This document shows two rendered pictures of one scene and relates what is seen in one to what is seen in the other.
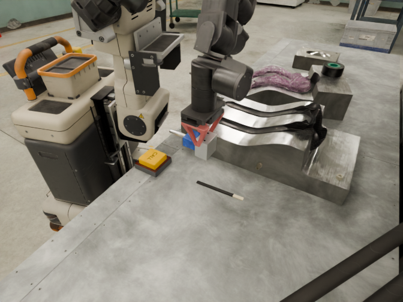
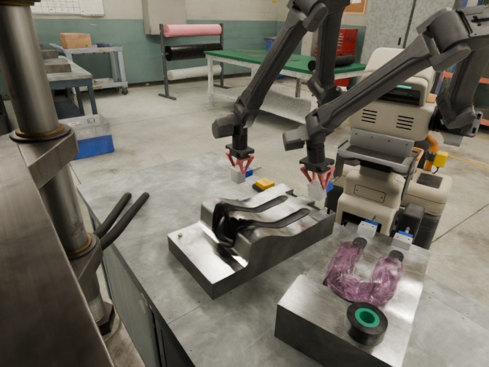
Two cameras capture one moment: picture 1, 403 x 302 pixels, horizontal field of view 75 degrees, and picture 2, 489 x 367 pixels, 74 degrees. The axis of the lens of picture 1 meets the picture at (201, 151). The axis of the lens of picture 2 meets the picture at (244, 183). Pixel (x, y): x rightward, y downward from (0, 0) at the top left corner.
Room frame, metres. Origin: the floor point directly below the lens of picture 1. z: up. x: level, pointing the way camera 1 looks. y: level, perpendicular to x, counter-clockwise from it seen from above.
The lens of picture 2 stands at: (0.95, -1.05, 1.48)
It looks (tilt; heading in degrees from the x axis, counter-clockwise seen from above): 28 degrees down; 111
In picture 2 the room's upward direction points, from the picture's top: 2 degrees clockwise
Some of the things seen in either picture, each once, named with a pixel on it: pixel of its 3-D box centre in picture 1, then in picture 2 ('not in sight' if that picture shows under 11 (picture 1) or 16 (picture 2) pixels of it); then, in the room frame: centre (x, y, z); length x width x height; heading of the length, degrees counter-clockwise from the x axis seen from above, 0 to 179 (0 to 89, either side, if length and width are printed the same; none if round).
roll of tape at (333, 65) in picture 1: (332, 69); (365, 322); (1.02, -0.53, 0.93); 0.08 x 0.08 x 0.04
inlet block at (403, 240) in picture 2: not in sight; (404, 237); (1.13, -0.07, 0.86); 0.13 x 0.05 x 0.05; 77
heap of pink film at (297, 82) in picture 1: (279, 76); (364, 266); (1.02, -0.32, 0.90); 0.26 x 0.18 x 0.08; 77
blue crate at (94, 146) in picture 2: not in sight; (81, 143); (-2.03, 1.52, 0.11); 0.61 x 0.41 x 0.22; 57
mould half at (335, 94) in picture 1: (278, 85); (364, 281); (1.02, -0.32, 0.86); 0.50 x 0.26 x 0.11; 77
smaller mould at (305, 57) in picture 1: (315, 60); not in sight; (1.38, -0.61, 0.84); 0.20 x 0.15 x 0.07; 59
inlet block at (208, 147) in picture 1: (190, 138); (247, 170); (0.55, 0.03, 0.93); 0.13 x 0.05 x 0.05; 59
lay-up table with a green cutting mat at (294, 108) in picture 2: not in sight; (276, 84); (-0.43, 3.87, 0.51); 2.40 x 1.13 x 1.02; 151
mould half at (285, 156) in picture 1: (270, 131); (255, 225); (0.67, -0.22, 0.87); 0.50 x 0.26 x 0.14; 59
